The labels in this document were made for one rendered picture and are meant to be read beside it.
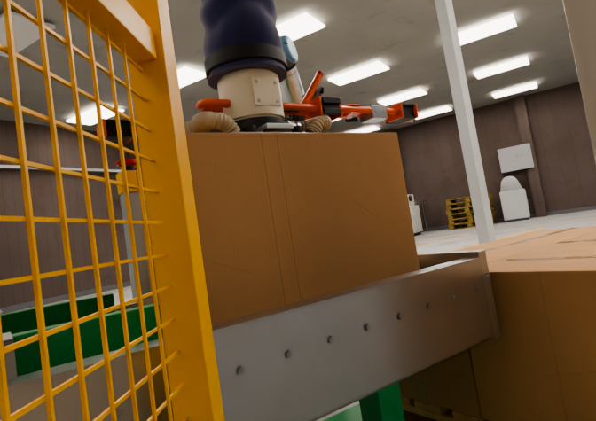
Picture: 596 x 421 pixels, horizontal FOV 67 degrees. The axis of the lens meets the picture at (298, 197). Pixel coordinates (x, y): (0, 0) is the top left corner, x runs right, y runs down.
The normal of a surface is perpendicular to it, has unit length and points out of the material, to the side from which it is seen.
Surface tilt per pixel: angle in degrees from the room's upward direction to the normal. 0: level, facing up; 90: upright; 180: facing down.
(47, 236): 90
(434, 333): 90
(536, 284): 90
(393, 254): 90
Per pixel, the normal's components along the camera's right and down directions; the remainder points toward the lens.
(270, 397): 0.56, -0.15
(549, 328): -0.81, 0.08
